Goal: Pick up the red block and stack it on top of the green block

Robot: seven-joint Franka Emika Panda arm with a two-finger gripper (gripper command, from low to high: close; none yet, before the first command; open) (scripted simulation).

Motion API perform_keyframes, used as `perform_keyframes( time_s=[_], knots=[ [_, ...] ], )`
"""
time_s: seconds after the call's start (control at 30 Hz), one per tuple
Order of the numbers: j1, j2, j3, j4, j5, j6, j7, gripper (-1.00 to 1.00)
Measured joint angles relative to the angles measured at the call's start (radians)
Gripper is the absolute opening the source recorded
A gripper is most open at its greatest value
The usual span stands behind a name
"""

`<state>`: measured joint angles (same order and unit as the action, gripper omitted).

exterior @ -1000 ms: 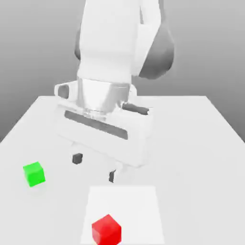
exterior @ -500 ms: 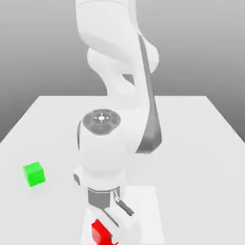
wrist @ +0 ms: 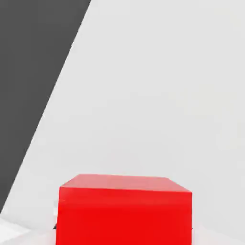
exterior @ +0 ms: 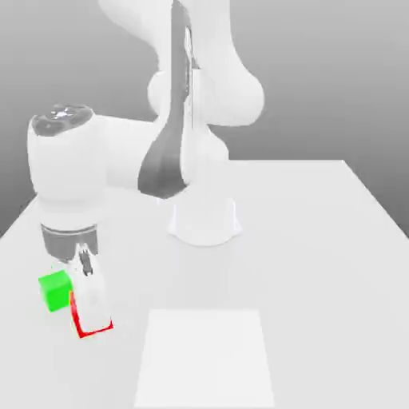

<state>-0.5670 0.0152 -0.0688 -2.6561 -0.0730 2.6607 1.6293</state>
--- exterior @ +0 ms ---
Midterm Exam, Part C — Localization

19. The small red cube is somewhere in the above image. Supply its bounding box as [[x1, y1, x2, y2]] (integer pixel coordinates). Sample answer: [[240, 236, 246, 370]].
[[69, 290, 114, 340]]

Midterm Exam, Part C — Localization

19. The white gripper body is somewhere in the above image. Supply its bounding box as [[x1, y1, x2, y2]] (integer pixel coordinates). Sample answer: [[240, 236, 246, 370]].
[[67, 260, 112, 333]]

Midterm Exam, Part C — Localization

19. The small green cube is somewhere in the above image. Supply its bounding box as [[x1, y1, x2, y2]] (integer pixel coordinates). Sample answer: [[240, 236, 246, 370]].
[[38, 269, 73, 313]]

